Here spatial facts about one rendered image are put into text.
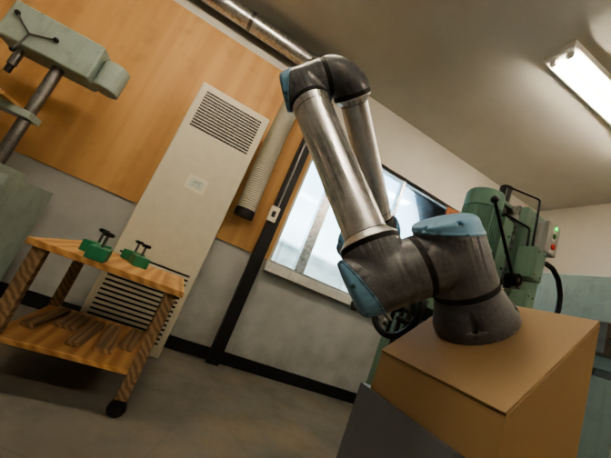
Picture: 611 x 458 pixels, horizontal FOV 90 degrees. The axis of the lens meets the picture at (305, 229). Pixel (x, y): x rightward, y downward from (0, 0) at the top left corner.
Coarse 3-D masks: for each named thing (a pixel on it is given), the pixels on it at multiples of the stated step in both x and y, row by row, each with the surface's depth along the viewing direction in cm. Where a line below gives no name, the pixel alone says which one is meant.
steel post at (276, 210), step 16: (304, 144) 258; (304, 160) 259; (288, 176) 253; (288, 192) 252; (272, 208) 243; (272, 224) 245; (256, 256) 239; (256, 272) 239; (240, 288) 233; (240, 304) 232; (224, 320) 228; (224, 336) 227; (208, 352) 227
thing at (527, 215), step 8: (528, 208) 152; (520, 216) 154; (528, 216) 152; (520, 224) 152; (528, 224) 151; (520, 232) 150; (520, 240) 149; (512, 248) 150; (512, 256) 148; (512, 264) 147; (512, 288) 144; (520, 288) 147; (528, 288) 150; (536, 288) 153
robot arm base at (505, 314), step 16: (496, 288) 67; (448, 304) 70; (464, 304) 67; (480, 304) 66; (496, 304) 66; (512, 304) 69; (432, 320) 78; (448, 320) 70; (464, 320) 67; (480, 320) 66; (496, 320) 65; (512, 320) 66; (448, 336) 70; (464, 336) 67; (480, 336) 65; (496, 336) 65
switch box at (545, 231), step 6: (540, 222) 153; (546, 222) 151; (552, 222) 150; (540, 228) 152; (546, 228) 149; (552, 228) 149; (558, 228) 152; (540, 234) 151; (546, 234) 148; (552, 234) 149; (558, 234) 152; (540, 240) 150; (546, 240) 147; (540, 246) 148; (546, 246) 147; (546, 252) 147
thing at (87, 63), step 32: (0, 32) 160; (32, 32) 165; (64, 32) 170; (64, 64) 169; (96, 64) 175; (0, 96) 158; (32, 96) 168; (0, 160) 162; (0, 192) 145; (32, 192) 168; (0, 224) 155; (32, 224) 183; (0, 256) 167
